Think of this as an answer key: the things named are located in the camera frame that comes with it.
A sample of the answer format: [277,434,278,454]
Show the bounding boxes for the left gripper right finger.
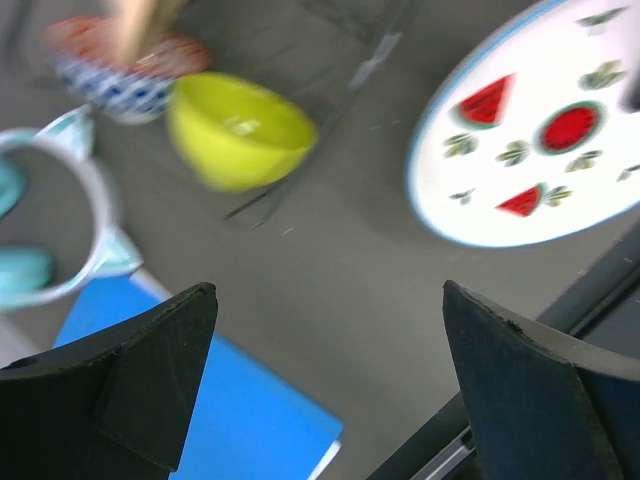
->
[443,280,639,479]

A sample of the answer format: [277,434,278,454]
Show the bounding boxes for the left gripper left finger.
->
[1,283,218,479]

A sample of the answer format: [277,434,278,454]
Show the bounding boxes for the lime green bowl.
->
[166,72,319,192]

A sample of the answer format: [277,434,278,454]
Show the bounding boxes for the beige bird plate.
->
[105,0,187,67]

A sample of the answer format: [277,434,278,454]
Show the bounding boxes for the black wire dish rack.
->
[225,1,421,229]

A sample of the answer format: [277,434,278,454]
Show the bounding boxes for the blue white patterned bowl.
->
[52,55,174,125]

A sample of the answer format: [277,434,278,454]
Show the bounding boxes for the blue folder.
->
[54,273,343,480]

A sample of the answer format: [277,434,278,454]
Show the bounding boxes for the teal cat-ear headphones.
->
[1,106,143,311]

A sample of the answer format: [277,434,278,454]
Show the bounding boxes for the white watermelon plate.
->
[406,1,639,248]

